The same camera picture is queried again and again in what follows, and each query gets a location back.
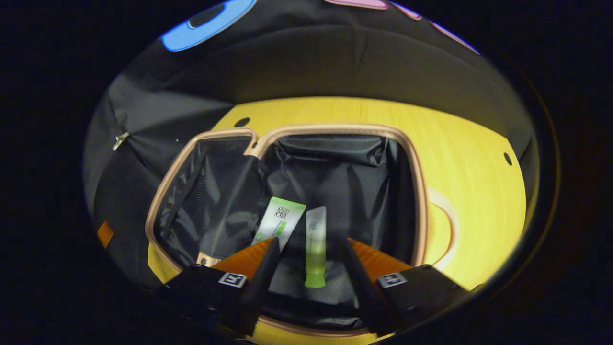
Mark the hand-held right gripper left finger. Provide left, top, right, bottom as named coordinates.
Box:
left=158, top=237, right=281, bottom=337

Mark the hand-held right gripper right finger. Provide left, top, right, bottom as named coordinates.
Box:
left=339, top=236, right=472, bottom=337

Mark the slim white tube green cap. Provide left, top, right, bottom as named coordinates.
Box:
left=304, top=206, right=328, bottom=289

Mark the wide white green-edged tube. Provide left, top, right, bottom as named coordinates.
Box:
left=251, top=196, right=307, bottom=252

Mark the pale pink suitcase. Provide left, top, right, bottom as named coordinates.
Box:
left=145, top=124, right=460, bottom=338

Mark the black backdrop cloth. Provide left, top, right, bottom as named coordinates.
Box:
left=84, top=0, right=537, bottom=288

